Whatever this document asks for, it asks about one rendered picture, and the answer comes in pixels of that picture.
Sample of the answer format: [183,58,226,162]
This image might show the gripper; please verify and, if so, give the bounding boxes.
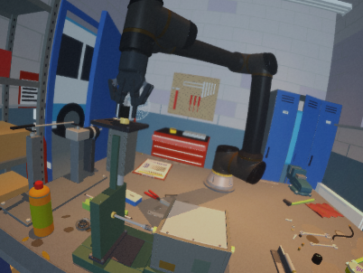
[107,69,154,120]

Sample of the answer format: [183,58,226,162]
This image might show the black knob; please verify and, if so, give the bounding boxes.
[118,103,132,119]

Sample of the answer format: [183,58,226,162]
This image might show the dark brown control panel plate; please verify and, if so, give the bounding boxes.
[90,118,150,134]

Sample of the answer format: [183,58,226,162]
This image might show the light green pin stand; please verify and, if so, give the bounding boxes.
[81,193,95,212]

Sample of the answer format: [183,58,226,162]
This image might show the dark green flap plate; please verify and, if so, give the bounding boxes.
[88,183,127,260]

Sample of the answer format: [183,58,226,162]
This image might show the white and blue bus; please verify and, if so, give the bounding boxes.
[44,0,125,183]

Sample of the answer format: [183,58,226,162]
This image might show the red tool chest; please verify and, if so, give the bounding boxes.
[151,127,211,168]

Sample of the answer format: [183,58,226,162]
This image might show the light grey flat tray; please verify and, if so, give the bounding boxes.
[181,129,209,141]

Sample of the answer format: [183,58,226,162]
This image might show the tan pegboard with tools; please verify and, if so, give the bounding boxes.
[167,71,221,122]

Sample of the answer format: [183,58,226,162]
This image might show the grey rod fixture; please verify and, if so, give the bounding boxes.
[10,120,102,188]

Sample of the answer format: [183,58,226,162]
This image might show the red bordered paper sheet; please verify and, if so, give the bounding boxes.
[132,158,173,181]

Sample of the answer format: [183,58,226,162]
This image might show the grey metal shelf unit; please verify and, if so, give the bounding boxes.
[0,0,62,189]

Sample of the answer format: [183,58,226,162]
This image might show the red and white sign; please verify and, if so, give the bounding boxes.
[17,70,41,107]

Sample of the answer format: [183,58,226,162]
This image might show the blue and white small box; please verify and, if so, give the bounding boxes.
[124,188,144,207]

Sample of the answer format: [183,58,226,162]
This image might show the brown cardboard box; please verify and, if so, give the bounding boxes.
[0,170,30,203]
[0,120,32,165]

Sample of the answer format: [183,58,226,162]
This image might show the red box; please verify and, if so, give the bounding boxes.
[0,48,13,79]

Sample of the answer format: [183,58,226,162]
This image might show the steel rod with yellow ends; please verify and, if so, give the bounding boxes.
[110,211,158,233]

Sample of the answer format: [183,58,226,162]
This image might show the steel ball bearing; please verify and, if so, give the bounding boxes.
[74,218,91,232]

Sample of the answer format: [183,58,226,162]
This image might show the orange green spray bottle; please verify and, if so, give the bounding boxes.
[28,180,55,239]

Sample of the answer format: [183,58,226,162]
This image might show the blue lockers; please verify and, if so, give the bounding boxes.
[261,89,343,190]

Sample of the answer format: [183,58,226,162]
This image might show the teal bench vise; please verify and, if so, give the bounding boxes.
[284,164,314,197]

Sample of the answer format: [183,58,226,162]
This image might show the grey flat file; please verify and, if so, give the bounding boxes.
[270,245,298,273]

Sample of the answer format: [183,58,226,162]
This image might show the silver wrench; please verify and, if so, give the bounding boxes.
[309,241,339,249]
[298,230,331,240]

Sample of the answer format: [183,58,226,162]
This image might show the white round wall dial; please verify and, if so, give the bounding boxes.
[122,91,151,122]

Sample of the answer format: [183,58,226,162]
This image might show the grey control post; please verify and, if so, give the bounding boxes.
[106,128,140,185]

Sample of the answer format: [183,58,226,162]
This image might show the red handled pliers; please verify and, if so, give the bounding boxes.
[143,189,172,208]

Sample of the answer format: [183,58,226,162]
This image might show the grey metal bracket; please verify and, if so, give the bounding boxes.
[146,207,165,220]

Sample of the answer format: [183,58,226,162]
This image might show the green duct fixture base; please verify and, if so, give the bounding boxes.
[71,135,157,273]

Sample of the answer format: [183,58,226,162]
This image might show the green handled hammer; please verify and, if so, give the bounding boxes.
[282,197,316,208]

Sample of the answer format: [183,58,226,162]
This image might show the black bent cable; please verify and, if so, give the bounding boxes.
[331,223,355,241]

